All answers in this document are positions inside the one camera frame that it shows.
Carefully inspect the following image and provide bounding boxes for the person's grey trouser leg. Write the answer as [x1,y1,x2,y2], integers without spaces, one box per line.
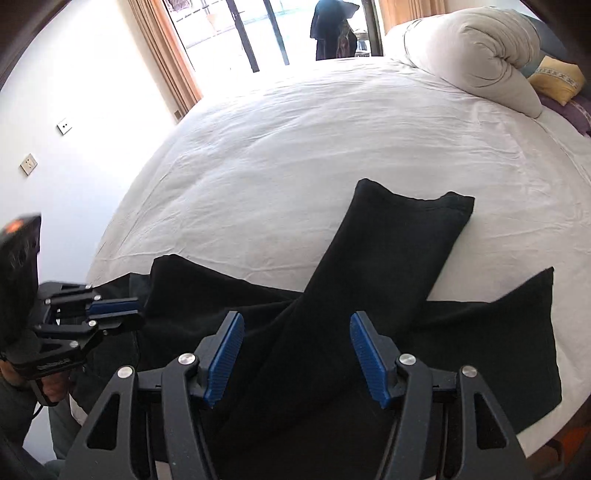
[44,397,88,480]

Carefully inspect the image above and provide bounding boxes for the dark hanging clothes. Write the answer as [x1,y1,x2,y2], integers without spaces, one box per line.
[310,0,361,62]

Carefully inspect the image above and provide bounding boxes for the yellow embroidered pillow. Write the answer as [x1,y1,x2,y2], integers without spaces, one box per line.
[526,56,586,105]

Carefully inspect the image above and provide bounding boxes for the white bed duvet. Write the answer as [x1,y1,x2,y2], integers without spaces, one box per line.
[85,18,591,462]

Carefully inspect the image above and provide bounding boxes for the dark grey headboard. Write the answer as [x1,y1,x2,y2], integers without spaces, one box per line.
[522,14,575,79]

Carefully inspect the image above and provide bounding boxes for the person's left forearm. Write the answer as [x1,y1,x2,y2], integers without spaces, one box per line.
[0,376,49,467]

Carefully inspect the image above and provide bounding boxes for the person's left hand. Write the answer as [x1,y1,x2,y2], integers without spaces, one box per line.
[0,357,72,409]

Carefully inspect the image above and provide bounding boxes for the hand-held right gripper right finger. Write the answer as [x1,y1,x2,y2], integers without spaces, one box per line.
[349,311,530,480]

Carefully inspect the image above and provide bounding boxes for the orange curtain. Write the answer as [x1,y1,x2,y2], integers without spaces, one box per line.
[376,0,445,36]
[127,0,204,123]

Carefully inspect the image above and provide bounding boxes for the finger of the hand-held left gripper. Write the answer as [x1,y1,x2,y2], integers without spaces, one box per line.
[44,284,141,317]
[34,313,147,344]

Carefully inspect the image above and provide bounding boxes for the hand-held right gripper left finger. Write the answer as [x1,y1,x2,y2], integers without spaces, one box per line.
[64,310,245,480]

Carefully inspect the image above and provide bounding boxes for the purple pillow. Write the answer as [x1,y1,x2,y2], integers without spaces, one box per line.
[540,95,591,137]

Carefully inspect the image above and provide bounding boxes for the black sliding door frame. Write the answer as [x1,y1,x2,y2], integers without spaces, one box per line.
[226,0,293,73]

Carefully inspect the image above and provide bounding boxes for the white pillow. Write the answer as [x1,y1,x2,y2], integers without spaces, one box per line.
[385,7,544,120]

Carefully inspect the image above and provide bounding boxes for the black pants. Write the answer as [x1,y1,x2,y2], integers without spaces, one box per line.
[69,179,563,480]

